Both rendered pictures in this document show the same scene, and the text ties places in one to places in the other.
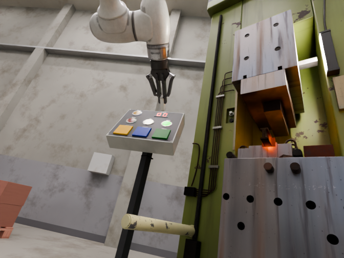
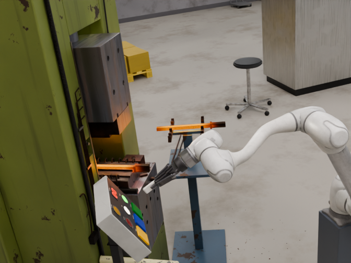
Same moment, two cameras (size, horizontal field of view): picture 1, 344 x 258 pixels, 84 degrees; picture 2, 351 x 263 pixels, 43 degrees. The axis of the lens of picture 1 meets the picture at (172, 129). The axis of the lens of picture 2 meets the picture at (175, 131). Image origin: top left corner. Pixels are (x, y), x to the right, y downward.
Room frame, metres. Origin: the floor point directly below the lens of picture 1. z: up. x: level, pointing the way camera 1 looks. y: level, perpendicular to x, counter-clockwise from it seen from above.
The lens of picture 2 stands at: (1.37, 1.83, 2.24)
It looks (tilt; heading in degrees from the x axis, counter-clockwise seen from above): 24 degrees down; 246
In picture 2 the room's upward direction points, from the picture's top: 7 degrees counter-clockwise
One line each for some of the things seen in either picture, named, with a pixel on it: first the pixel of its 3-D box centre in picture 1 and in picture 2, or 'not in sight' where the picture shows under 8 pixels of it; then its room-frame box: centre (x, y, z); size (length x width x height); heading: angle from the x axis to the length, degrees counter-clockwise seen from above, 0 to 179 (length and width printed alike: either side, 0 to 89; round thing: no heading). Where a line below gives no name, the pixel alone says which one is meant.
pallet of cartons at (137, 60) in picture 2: not in sight; (116, 54); (-0.90, -5.56, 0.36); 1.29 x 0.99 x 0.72; 78
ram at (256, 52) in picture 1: (277, 69); (83, 75); (0.85, -0.54, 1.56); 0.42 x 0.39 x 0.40; 141
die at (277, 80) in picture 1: (270, 105); (89, 119); (0.87, -0.51, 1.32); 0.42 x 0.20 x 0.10; 141
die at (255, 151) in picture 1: (272, 168); (100, 175); (0.87, -0.51, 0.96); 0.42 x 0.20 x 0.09; 141
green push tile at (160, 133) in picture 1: (161, 134); (136, 211); (0.85, 0.04, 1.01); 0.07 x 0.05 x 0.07; 76
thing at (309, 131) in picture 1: (286, 122); not in sight; (1.09, -0.75, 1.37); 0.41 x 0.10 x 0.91; 51
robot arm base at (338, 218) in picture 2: not in sight; (341, 209); (-0.34, 0.20, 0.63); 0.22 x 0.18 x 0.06; 81
